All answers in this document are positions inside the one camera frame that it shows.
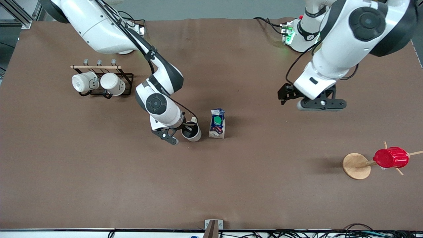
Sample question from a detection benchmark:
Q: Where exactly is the grey ceramic mug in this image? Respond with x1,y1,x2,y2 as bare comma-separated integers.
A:
181,117,202,142

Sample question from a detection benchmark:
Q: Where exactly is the blue white milk carton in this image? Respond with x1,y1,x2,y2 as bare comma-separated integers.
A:
209,108,226,139

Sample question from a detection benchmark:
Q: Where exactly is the red plastic cup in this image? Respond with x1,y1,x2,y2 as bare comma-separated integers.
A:
373,146,410,169

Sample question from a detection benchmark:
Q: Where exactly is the plain white mug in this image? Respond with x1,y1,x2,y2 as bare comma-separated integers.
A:
100,72,126,97

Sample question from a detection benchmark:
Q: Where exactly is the white mug with face print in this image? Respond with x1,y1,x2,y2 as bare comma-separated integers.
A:
71,71,100,94

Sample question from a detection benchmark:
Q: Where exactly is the wooden mug tree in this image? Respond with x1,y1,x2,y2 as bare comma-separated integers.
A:
342,141,423,180

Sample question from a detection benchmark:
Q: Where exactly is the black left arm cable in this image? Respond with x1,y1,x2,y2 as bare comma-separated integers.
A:
286,40,360,87

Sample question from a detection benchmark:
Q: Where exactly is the black wire mug rack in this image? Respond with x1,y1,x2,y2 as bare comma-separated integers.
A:
70,59,134,99

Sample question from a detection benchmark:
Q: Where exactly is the black base power cable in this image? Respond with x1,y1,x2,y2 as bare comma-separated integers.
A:
253,16,286,36

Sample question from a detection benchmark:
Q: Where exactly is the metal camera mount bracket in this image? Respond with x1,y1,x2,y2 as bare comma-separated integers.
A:
204,219,224,238

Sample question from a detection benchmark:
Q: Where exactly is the black cable bundle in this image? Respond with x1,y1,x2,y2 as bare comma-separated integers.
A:
264,223,423,238

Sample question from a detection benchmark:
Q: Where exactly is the aluminium frame profile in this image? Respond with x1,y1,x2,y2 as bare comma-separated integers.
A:
0,0,45,29

